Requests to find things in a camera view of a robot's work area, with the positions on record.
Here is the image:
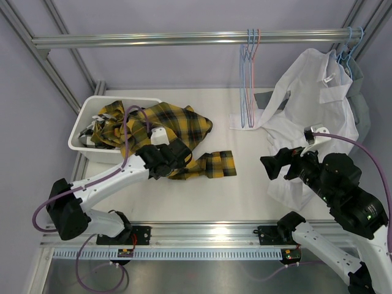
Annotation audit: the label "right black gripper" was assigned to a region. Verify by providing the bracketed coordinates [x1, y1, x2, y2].
[260, 140, 336, 203]

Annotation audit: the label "yellow black plaid shirt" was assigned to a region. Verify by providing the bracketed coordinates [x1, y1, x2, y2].
[92, 100, 236, 180]

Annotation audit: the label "black white checkered shirt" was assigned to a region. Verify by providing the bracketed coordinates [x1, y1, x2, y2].
[78, 113, 115, 149]

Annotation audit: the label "pink wire hanger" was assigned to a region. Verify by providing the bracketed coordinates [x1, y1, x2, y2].
[248, 29, 261, 129]

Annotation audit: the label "light blue wire hanger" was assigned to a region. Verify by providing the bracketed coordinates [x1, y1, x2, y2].
[243, 29, 255, 128]
[239, 30, 251, 129]

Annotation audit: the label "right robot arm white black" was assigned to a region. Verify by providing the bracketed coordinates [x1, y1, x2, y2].
[260, 148, 391, 293]

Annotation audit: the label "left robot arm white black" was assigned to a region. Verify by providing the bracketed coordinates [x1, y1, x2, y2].
[46, 139, 192, 245]

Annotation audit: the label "white plastic bin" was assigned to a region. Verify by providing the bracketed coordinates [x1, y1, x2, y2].
[68, 96, 162, 165]

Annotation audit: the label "grey garment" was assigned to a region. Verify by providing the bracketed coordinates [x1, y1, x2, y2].
[254, 55, 371, 143]

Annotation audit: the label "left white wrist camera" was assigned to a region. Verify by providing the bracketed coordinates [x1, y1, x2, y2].
[150, 127, 169, 145]

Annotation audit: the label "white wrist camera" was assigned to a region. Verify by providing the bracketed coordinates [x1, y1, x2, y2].
[150, 127, 169, 145]
[301, 124, 330, 157]

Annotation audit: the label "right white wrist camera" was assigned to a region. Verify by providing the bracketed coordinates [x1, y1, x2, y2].
[301, 124, 330, 157]

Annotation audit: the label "aluminium front rail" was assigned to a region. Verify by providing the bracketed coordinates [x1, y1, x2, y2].
[39, 221, 354, 248]

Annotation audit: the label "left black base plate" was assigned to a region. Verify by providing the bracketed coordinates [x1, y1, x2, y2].
[96, 225, 153, 266]

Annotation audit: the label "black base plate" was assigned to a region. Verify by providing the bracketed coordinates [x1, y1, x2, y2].
[253, 225, 302, 265]
[96, 225, 153, 266]

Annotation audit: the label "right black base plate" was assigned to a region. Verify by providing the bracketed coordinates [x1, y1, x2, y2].
[253, 225, 302, 265]

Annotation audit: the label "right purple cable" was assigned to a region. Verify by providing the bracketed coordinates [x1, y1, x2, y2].
[244, 132, 392, 282]

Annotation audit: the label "purple cable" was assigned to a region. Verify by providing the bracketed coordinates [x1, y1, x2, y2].
[32, 105, 153, 290]
[244, 132, 392, 282]

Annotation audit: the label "left aluminium frame post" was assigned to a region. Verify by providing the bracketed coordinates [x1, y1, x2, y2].
[1, 1, 107, 114]

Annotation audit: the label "aluminium frame post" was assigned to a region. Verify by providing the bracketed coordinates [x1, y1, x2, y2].
[342, 0, 391, 62]
[1, 1, 107, 114]

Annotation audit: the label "white slotted cable duct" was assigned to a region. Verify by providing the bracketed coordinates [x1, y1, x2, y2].
[53, 248, 282, 261]

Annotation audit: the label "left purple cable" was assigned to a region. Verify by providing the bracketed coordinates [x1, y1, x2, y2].
[32, 105, 153, 290]

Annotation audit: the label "light blue wire hangers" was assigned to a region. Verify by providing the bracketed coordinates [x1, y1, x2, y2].
[336, 26, 365, 80]

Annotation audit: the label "aluminium hanging rail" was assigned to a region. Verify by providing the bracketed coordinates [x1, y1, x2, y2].
[32, 28, 364, 49]

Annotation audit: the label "right aluminium frame post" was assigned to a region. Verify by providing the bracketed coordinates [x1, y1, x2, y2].
[342, 0, 391, 62]

